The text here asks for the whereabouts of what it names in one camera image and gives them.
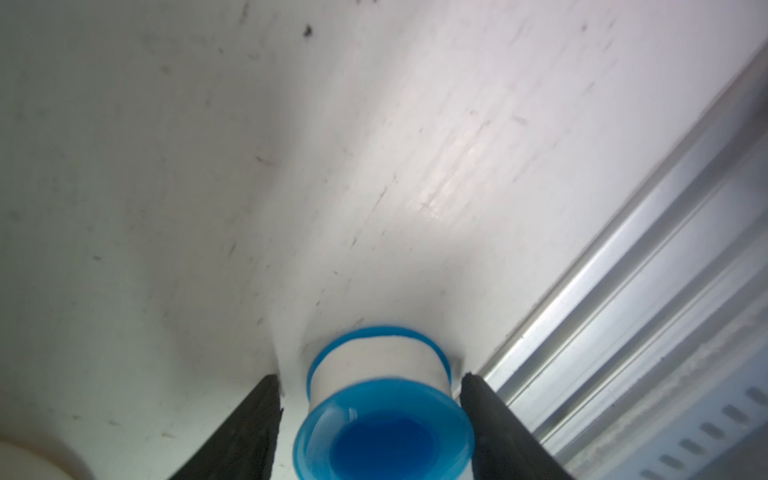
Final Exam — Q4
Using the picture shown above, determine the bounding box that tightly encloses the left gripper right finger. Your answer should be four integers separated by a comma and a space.
459, 373, 572, 480

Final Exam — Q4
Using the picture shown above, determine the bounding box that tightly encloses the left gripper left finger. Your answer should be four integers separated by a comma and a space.
171, 374, 283, 480

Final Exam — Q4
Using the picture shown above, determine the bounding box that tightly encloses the blue sealing tape roll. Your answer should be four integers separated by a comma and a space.
292, 326, 475, 479

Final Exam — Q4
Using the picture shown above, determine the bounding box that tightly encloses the white plastic storage box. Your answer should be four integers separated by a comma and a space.
0, 441, 73, 480

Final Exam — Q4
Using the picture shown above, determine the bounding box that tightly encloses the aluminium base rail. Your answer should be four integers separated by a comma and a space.
481, 49, 767, 479

